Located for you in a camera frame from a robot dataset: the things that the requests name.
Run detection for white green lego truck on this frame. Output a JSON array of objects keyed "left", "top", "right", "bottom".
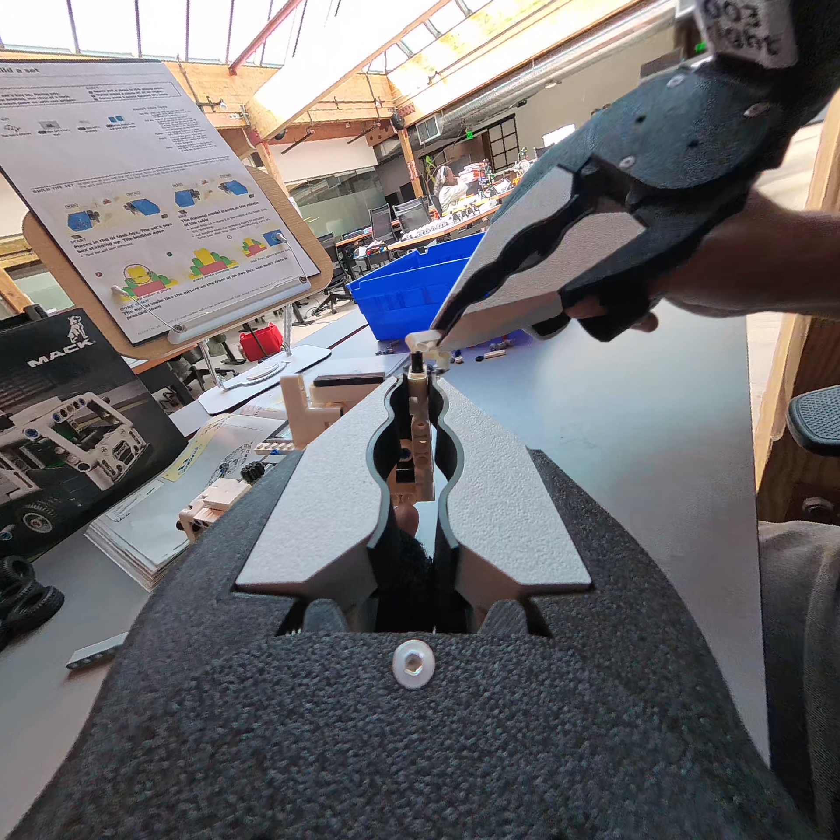
[{"left": 176, "top": 371, "right": 389, "bottom": 547}]

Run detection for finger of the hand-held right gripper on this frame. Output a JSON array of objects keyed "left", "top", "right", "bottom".
[
  {"left": 428, "top": 164, "right": 583, "bottom": 333},
  {"left": 438, "top": 211, "right": 648, "bottom": 349}
]

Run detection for black construction set box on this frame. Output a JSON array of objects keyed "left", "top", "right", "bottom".
[{"left": 0, "top": 307, "right": 191, "bottom": 563}]

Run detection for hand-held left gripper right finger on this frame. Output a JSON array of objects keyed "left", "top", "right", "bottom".
[{"left": 430, "top": 377, "right": 593, "bottom": 636}]

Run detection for red bag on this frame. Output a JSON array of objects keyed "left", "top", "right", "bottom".
[{"left": 238, "top": 323, "right": 284, "bottom": 362}]

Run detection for person's right hand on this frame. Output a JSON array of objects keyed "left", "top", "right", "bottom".
[{"left": 563, "top": 189, "right": 840, "bottom": 333}]

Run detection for white lego subassembly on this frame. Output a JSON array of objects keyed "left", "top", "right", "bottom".
[{"left": 392, "top": 366, "right": 439, "bottom": 505}]

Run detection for metal air duct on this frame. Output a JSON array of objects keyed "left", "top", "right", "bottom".
[{"left": 430, "top": 36, "right": 664, "bottom": 135}]

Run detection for grey lego beam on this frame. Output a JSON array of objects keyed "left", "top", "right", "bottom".
[{"left": 66, "top": 632, "right": 130, "bottom": 670}]

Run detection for open instruction booklet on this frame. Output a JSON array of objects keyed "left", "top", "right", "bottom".
[{"left": 84, "top": 413, "right": 293, "bottom": 593}]

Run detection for printed instruction sheet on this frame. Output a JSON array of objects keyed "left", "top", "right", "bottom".
[{"left": 0, "top": 60, "right": 322, "bottom": 347}]

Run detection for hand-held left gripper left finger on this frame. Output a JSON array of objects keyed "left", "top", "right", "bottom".
[{"left": 234, "top": 375, "right": 403, "bottom": 634}]

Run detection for red ceiling pipe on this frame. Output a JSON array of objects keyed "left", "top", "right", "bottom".
[{"left": 228, "top": 0, "right": 308, "bottom": 74}]

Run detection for pile of black rubber tires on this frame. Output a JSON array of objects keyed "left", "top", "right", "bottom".
[{"left": 0, "top": 554, "right": 65, "bottom": 652}]

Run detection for blue plastic bin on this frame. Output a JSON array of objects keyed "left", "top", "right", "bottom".
[{"left": 348, "top": 231, "right": 488, "bottom": 342}]

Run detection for person's grey trousers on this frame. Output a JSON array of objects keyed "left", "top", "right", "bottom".
[{"left": 758, "top": 520, "right": 840, "bottom": 840}]

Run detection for wooden post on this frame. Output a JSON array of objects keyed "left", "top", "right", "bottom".
[{"left": 753, "top": 112, "right": 840, "bottom": 526}]

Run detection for scattered small lego pieces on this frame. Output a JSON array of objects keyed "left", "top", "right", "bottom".
[{"left": 376, "top": 335, "right": 527, "bottom": 366}]

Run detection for small white lego connector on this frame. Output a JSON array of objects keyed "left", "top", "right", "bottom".
[{"left": 405, "top": 330, "right": 455, "bottom": 367}]

